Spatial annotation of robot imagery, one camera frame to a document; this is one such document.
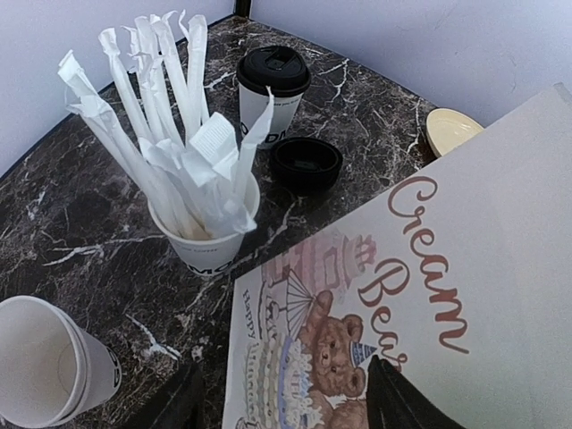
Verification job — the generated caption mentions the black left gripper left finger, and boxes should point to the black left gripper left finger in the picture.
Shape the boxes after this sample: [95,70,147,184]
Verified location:
[140,363,205,428]

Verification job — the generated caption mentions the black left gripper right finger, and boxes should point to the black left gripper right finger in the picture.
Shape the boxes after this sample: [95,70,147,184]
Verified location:
[366,356,465,429]

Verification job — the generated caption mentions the stack of white paper cups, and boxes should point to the stack of white paper cups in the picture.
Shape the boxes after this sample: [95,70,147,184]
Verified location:
[1,296,122,428]

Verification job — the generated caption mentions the white paper takeout bag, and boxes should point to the white paper takeout bag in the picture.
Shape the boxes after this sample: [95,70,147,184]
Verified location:
[222,84,571,428]

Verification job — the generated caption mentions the stack of black cup lids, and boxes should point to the stack of black cup lids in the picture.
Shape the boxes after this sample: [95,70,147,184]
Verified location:
[269,137,343,195]

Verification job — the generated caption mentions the white cup holding straws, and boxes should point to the white cup holding straws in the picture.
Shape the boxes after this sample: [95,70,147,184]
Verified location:
[147,173,260,276]

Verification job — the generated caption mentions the cream yellow plate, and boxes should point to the cream yellow plate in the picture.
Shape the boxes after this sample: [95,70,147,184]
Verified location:
[425,108,484,157]

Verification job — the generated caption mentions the bundle of white wrapped straws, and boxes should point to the bundle of white wrapped straws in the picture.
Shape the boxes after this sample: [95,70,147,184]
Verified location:
[58,13,274,237]

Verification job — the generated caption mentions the black corner frame post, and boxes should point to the black corner frame post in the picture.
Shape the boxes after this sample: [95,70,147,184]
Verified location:
[234,0,253,19]

